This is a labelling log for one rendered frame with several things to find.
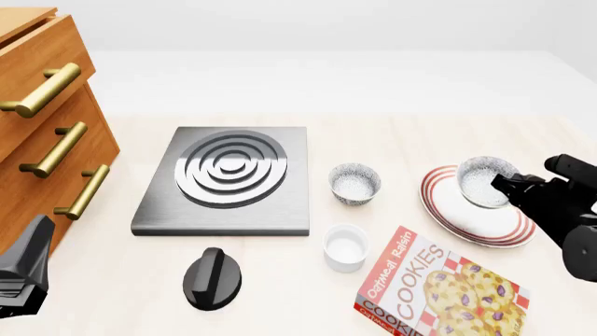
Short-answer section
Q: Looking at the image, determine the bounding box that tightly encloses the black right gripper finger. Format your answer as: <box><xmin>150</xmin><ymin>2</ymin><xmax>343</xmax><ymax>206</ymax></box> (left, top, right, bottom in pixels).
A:
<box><xmin>491</xmin><ymin>173</ymin><xmax>554</xmax><ymax>208</ymax></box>

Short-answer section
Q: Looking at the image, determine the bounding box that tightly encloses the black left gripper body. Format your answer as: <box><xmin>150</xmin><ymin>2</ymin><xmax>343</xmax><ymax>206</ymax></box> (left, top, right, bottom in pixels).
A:
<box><xmin>0</xmin><ymin>270</ymin><xmax>50</xmax><ymax>319</ymax></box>

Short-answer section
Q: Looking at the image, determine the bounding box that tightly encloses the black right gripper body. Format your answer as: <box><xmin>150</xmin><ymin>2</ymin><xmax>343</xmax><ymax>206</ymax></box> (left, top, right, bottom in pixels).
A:
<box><xmin>515</xmin><ymin>176</ymin><xmax>597</xmax><ymax>246</ymax></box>

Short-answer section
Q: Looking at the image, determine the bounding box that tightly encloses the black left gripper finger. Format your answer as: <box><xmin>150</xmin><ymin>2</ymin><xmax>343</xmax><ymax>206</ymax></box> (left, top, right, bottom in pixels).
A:
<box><xmin>0</xmin><ymin>214</ymin><xmax>56</xmax><ymax>287</ymax></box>

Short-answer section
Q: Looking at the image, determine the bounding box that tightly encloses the patterned black-white bowl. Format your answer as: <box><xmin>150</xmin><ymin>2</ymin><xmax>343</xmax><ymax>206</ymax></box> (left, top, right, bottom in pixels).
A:
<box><xmin>327</xmin><ymin>162</ymin><xmax>382</xmax><ymax>207</ymax></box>
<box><xmin>456</xmin><ymin>155</ymin><xmax>521</xmax><ymax>210</ymax></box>

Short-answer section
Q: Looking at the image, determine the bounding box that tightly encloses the white plate with red rings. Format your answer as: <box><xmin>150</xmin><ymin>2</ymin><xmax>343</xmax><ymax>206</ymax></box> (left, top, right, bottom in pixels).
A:
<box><xmin>419</xmin><ymin>163</ymin><xmax>538</xmax><ymax>249</ymax></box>

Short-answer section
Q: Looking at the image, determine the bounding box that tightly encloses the flat stove plate with rings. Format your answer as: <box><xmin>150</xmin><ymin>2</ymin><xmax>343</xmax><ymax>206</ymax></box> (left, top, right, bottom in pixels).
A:
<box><xmin>130</xmin><ymin>126</ymin><xmax>312</xmax><ymax>238</ymax></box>

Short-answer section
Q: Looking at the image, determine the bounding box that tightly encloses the wooden cabinet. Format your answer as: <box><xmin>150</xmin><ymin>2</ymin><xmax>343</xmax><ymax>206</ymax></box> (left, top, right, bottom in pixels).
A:
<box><xmin>0</xmin><ymin>6</ymin><xmax>121</xmax><ymax>257</ymax></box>

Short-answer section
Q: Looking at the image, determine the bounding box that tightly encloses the oatmeal raisin cookies box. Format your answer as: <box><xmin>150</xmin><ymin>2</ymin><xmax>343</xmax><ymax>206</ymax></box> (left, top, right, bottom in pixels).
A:
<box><xmin>353</xmin><ymin>225</ymin><xmax>532</xmax><ymax>336</ymax></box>

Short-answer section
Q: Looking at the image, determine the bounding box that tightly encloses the round black stove knob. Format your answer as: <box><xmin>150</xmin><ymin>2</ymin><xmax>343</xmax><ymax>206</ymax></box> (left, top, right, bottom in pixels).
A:
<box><xmin>182</xmin><ymin>246</ymin><xmax>243</xmax><ymax>312</ymax></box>

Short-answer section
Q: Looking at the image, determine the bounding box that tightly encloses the small white ramekin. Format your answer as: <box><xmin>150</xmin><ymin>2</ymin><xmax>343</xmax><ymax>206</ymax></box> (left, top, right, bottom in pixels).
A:
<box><xmin>322</xmin><ymin>222</ymin><xmax>371</xmax><ymax>274</ymax></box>

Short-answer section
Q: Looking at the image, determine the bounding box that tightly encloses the wooden drawer, slightly open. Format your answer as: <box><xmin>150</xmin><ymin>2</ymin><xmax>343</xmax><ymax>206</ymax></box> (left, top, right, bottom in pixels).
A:
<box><xmin>0</xmin><ymin>13</ymin><xmax>97</xmax><ymax>164</ymax></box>

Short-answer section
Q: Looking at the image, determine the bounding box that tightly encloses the brass drawer handle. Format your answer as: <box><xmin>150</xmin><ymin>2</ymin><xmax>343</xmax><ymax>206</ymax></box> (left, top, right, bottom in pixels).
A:
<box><xmin>0</xmin><ymin>62</ymin><xmax>82</xmax><ymax>119</ymax></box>
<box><xmin>52</xmin><ymin>163</ymin><xmax>111</xmax><ymax>221</ymax></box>
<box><xmin>19</xmin><ymin>120</ymin><xmax>89</xmax><ymax>179</ymax></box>

